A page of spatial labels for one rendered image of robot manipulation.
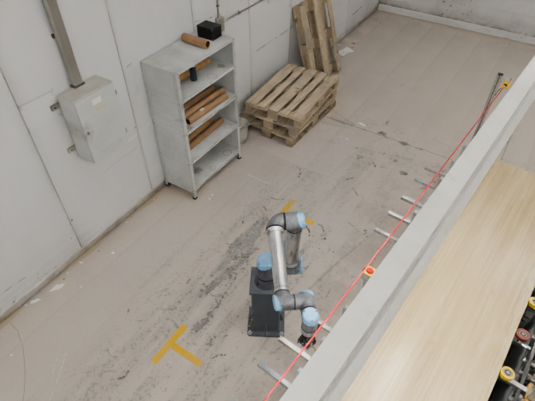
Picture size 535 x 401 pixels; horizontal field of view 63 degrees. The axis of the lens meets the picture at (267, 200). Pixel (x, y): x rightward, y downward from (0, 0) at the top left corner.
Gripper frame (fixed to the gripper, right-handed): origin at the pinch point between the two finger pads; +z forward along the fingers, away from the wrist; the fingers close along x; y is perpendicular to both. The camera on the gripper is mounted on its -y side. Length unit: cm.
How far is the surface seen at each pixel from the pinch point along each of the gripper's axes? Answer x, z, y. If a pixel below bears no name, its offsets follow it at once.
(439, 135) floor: -58, 99, -404
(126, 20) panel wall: -269, -93, -105
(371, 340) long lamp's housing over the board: 45, -136, 53
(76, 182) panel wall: -260, 21, -10
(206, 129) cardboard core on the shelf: -247, 42, -164
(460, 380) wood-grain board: 80, 10, -42
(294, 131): -195, 76, -263
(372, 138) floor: -124, 100, -344
